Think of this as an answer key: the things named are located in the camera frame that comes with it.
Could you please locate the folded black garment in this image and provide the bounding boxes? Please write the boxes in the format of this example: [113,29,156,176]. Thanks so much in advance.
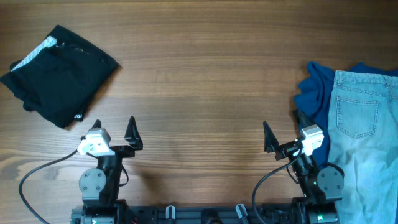
[1,25,119,128]

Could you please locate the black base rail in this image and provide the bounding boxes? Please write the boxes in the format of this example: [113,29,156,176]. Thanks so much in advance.
[70,203,299,224]

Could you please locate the right white rail clip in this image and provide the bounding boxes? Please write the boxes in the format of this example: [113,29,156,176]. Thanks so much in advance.
[235,204,249,224]

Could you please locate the left black cable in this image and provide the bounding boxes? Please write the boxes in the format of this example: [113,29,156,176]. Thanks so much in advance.
[18,149,79,224]

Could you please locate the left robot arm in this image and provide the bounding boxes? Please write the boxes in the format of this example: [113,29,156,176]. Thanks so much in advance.
[70,116,143,224]

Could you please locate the white rail clip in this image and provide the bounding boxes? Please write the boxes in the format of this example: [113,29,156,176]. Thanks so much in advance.
[235,204,249,224]
[165,205,176,220]

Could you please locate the dark blue t-shirt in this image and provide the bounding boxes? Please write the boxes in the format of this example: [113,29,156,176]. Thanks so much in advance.
[293,61,398,167]

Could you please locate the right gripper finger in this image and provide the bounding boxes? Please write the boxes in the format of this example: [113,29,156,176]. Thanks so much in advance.
[263,121,279,153]
[295,110,315,128]

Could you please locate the light blue denim shorts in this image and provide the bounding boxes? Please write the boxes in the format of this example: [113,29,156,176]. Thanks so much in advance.
[328,70,397,224]

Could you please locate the left white rail clip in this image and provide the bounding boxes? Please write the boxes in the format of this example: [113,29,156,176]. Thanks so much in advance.
[165,205,176,220]

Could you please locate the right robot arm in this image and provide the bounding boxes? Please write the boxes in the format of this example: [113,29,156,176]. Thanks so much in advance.
[263,110,345,223]

